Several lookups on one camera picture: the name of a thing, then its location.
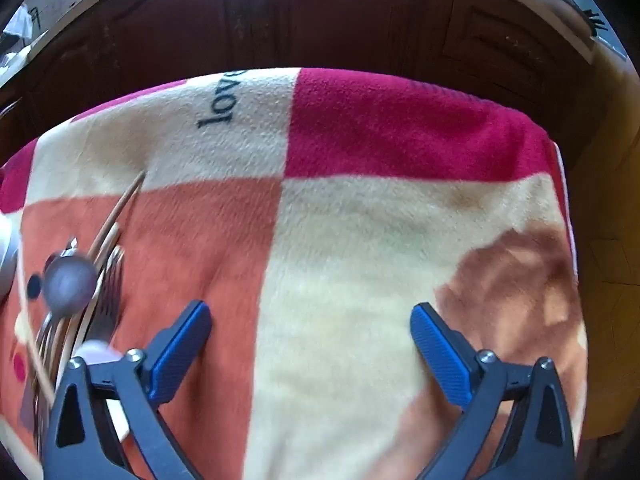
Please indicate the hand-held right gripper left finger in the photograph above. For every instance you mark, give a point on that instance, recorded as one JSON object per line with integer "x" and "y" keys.
{"x": 185, "y": 345}

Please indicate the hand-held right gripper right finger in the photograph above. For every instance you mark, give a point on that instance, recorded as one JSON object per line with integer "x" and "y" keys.
{"x": 440, "y": 355}

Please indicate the metal fork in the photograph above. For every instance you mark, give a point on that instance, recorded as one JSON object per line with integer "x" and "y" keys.
{"x": 46, "y": 340}
{"x": 107, "y": 290}

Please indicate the wooden chopstick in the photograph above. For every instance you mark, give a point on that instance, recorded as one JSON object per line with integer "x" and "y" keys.
{"x": 35, "y": 335}
{"x": 122, "y": 202}
{"x": 102, "y": 270}

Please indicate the metal spoon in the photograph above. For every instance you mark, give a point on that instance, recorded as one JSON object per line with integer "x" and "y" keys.
{"x": 70, "y": 285}

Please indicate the white utensil cup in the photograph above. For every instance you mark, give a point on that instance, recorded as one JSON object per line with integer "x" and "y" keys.
{"x": 7, "y": 260}

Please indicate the printed fleece blanket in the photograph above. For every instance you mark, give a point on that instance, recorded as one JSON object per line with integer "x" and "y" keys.
{"x": 350, "y": 260}

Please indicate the dark wooden kitchen cabinet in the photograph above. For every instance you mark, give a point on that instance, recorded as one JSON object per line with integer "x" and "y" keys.
{"x": 325, "y": 20}

